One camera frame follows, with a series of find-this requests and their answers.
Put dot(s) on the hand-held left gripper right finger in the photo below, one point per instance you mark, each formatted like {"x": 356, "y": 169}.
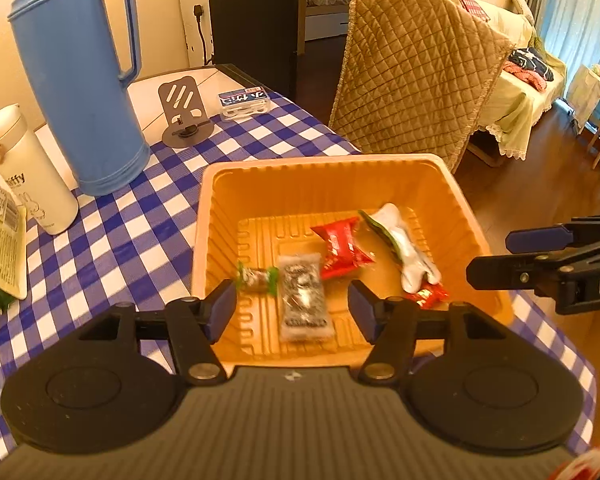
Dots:
{"x": 362, "y": 307}

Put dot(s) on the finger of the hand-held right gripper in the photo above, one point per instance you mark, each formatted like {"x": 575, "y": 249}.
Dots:
{"x": 505, "y": 271}
{"x": 540, "y": 238}

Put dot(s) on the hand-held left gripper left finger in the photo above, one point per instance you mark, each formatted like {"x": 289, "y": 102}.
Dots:
{"x": 222, "y": 305}

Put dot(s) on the green candy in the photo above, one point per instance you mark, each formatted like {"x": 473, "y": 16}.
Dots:
{"x": 257, "y": 280}

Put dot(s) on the long clear snack packet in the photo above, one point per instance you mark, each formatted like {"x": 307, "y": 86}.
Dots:
{"x": 302, "y": 300}

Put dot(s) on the large red snack packet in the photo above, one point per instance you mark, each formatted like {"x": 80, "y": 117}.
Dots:
{"x": 342, "y": 250}

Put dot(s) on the small red snack packet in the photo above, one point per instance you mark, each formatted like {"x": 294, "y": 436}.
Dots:
{"x": 430, "y": 295}

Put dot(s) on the white green snack wrapper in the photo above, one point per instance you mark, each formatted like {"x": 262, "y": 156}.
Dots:
{"x": 410, "y": 255}

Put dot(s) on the orange plastic tray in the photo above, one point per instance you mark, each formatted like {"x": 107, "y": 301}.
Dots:
{"x": 330, "y": 185}

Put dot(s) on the blue checkered tablecloth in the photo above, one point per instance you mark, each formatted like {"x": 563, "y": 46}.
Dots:
{"x": 130, "y": 240}

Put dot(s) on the sofa with cream cover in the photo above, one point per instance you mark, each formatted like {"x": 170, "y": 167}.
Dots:
{"x": 515, "y": 107}

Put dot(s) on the side table with cream cover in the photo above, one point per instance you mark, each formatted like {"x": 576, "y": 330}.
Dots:
{"x": 587, "y": 95}

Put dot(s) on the dark blue cloth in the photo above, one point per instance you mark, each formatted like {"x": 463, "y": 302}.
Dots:
{"x": 530, "y": 60}

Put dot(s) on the red white cloth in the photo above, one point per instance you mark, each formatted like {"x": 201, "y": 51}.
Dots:
{"x": 580, "y": 465}

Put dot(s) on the small blue white box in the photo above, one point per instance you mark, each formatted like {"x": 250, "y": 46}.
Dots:
{"x": 242, "y": 103}

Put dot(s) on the chair with draped quilted cover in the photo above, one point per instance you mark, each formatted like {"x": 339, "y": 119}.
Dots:
{"x": 410, "y": 70}

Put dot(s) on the grey phone stand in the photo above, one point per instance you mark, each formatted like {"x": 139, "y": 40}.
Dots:
{"x": 180, "y": 95}

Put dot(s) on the white insulated bottle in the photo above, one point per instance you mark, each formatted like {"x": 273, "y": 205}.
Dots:
{"x": 30, "y": 180}

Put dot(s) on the green printed snack bag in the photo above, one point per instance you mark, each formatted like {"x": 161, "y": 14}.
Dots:
{"x": 0, "y": 245}

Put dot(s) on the red checked cloth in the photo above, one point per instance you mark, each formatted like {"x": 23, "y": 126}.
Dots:
{"x": 467, "y": 7}

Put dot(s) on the blue thermos jug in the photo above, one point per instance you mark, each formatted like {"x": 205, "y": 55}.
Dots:
{"x": 80, "y": 85}

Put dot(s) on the black refrigerator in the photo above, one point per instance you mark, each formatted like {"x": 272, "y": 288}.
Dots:
{"x": 255, "y": 20}

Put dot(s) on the white bed frame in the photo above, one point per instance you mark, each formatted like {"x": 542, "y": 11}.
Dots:
{"x": 325, "y": 17}

